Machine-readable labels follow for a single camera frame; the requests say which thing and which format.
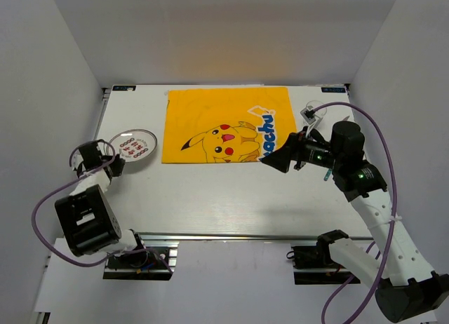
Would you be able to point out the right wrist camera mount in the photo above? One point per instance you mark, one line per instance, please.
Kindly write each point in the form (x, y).
(311, 119)

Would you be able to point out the yellow printed cloth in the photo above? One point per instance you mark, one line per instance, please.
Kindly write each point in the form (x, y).
(226, 125)

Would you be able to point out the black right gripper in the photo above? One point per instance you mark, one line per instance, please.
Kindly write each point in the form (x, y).
(295, 150)

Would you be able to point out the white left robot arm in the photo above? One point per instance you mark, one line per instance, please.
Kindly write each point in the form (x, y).
(87, 220)

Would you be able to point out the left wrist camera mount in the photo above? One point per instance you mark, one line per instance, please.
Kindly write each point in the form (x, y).
(87, 157)

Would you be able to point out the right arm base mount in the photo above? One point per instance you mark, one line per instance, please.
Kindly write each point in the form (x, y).
(309, 268)

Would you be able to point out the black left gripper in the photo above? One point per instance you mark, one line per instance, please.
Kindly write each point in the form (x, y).
(119, 163)

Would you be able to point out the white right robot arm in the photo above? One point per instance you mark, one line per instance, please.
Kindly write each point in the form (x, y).
(405, 284)

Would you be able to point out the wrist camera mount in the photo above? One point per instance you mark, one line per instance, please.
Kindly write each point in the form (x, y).
(87, 157)
(311, 119)

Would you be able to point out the white plate with red print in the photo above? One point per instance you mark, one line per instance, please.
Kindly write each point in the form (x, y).
(135, 144)

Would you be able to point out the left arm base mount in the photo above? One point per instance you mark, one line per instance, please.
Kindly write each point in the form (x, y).
(158, 265)

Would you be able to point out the fork with teal handle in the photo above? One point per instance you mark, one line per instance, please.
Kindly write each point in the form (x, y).
(327, 175)

